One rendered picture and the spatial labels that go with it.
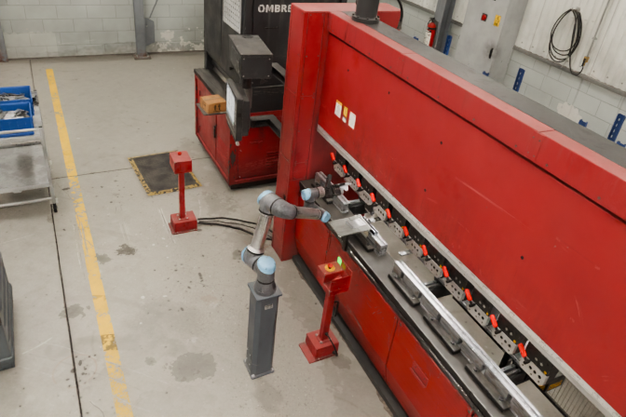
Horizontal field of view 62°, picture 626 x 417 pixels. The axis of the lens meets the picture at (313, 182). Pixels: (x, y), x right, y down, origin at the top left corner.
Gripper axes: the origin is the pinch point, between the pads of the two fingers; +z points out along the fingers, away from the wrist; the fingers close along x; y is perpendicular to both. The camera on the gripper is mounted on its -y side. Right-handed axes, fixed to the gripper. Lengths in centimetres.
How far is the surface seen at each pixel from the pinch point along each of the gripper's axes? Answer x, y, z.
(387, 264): -3, 61, 15
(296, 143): -53, -54, -5
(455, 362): 52, 126, 5
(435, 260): 55, 69, 12
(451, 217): 81, 49, 12
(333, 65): 9, -89, 12
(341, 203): -41.7, 3.7, 13.5
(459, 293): 66, 90, 12
